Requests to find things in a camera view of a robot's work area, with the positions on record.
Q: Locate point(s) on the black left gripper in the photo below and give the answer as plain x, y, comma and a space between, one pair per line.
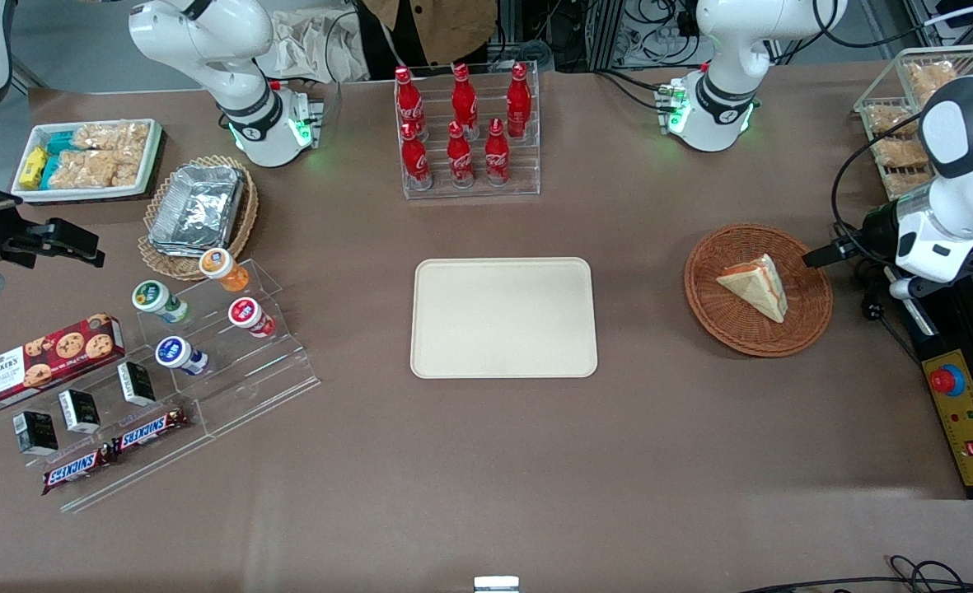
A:
873, 231

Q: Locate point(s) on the triangular sandwich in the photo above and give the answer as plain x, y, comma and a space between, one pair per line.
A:
754, 284

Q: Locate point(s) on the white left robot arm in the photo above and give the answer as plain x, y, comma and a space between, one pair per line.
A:
725, 49

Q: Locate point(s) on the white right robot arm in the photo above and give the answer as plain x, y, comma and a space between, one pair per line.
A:
206, 41

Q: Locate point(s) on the light tan wicker basket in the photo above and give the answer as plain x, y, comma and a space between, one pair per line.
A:
165, 265

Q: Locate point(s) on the brown round wicker basket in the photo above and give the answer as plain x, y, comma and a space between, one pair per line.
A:
725, 321

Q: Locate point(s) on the white rectangular snack tray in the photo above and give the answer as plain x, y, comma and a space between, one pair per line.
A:
153, 156

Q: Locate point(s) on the cream rectangular serving tray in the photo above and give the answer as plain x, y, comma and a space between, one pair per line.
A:
502, 317

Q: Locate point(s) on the teal snack packet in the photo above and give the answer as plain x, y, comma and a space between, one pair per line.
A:
61, 142
51, 171

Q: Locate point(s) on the yellow snack packet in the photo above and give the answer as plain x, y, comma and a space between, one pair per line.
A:
33, 167

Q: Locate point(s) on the clear rice cracker bag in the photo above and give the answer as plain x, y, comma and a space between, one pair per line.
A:
929, 80
111, 136
891, 119
902, 152
908, 183
95, 169

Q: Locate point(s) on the green lid gum jar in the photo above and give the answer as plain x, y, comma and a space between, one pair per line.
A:
152, 296

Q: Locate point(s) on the red Walkers cookie box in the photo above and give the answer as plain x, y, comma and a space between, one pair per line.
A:
41, 362

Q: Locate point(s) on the black equipment platform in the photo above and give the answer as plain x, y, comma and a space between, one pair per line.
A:
956, 329

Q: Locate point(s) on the foil container stack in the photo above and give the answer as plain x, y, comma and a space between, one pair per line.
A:
198, 206

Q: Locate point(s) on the small black box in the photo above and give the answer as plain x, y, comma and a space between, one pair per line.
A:
79, 412
35, 432
137, 383

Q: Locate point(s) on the blue lid gum jar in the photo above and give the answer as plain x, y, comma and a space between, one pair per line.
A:
173, 352

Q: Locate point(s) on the orange lid gum jar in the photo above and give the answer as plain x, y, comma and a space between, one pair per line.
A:
221, 265

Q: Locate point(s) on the red lid gum jar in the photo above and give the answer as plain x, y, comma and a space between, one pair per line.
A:
245, 313

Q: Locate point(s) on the Snickers chocolate bar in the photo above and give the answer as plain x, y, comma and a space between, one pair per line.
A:
150, 430
74, 469

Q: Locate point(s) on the yellow emergency stop control box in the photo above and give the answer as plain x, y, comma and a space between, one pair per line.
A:
968, 420

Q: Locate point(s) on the clear acrylic stepped stand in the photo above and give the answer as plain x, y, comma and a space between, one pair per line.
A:
156, 465
264, 387

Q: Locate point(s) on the beige crumpled cloth bag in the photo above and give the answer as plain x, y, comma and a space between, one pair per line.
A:
305, 45

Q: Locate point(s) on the red cola bottle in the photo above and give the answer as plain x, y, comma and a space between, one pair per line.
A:
497, 156
464, 99
519, 99
414, 161
459, 161
406, 99

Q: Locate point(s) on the clear acrylic bottle rack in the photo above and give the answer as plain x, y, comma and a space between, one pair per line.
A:
474, 191

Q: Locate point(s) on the person in brown jacket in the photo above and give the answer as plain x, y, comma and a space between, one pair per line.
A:
437, 29

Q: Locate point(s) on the aluminium profile frame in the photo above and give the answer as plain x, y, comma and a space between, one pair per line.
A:
605, 33

